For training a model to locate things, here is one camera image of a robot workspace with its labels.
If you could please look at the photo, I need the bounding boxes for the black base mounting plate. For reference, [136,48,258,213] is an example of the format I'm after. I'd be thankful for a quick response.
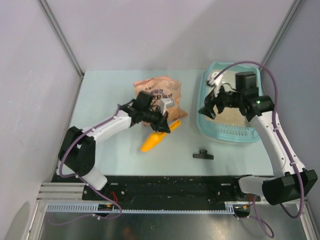
[51,174,262,202]

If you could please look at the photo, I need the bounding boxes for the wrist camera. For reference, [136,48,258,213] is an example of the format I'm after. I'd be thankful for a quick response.
[206,70,224,92]
[158,97,175,115]

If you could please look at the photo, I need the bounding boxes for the clean litter in box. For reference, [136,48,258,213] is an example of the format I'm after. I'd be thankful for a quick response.
[205,69,260,127]

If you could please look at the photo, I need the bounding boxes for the black bag clip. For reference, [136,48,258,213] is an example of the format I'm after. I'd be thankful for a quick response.
[192,149,214,160]

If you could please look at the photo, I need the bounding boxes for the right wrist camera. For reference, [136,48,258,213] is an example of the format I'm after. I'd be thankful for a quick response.
[206,70,224,92]

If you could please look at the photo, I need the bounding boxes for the pink cat litter bag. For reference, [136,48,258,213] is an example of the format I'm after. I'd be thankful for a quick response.
[133,75,188,122]

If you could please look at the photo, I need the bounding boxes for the grey slotted cable duct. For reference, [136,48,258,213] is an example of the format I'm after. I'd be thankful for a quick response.
[46,202,235,215]

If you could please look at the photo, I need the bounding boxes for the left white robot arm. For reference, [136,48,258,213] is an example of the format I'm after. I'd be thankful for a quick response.
[58,90,174,200]

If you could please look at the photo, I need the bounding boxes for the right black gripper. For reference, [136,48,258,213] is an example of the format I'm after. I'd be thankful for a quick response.
[198,82,243,120]

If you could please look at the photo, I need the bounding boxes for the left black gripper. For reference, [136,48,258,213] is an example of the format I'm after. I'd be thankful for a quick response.
[142,106,171,133]

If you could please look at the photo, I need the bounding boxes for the yellow plastic litter scoop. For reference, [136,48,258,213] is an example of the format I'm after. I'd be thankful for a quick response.
[140,120,181,153]

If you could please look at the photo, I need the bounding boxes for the teal plastic litter box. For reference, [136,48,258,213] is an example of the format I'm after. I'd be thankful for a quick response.
[196,62,262,144]

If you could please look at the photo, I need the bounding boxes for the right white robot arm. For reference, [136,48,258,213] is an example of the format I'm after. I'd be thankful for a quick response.
[198,71,318,206]

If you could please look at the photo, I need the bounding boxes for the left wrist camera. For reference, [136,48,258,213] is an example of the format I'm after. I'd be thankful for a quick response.
[158,97,175,115]

